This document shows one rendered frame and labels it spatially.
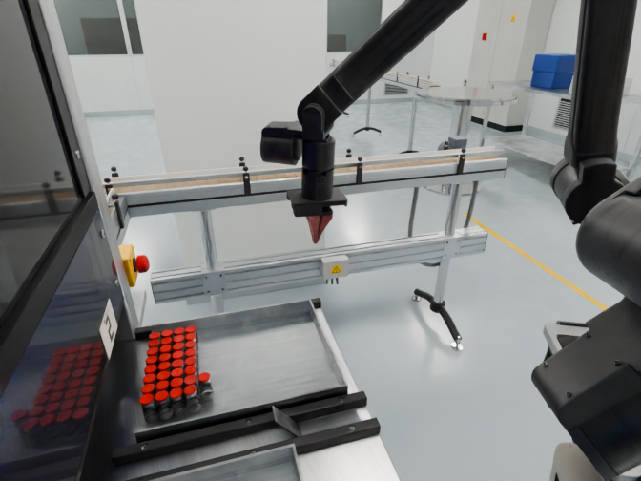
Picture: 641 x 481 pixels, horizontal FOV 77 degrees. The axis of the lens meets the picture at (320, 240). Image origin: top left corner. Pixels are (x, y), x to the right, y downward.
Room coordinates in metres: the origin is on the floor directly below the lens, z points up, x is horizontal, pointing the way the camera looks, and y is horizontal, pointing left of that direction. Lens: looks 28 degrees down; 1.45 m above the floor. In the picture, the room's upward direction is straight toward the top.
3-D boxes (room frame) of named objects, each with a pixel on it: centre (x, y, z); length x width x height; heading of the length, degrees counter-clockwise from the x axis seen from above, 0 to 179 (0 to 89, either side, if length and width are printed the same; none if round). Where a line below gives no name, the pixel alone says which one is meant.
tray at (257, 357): (0.57, 0.15, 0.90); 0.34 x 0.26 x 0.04; 106
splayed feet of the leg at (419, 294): (1.79, -0.64, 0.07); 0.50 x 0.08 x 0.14; 16
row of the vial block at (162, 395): (0.54, 0.28, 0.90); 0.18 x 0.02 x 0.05; 16
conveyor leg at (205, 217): (1.47, 0.46, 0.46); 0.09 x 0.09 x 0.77; 16
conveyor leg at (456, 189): (1.79, -0.64, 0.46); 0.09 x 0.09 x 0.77; 16
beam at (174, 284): (1.63, -0.07, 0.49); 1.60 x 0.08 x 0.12; 106
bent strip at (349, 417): (0.44, 0.00, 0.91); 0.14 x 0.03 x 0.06; 106
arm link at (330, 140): (0.69, 0.01, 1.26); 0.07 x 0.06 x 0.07; 76
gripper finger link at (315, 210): (0.69, 0.02, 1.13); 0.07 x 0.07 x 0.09; 15
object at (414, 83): (6.26, -0.72, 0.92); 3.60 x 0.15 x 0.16; 16
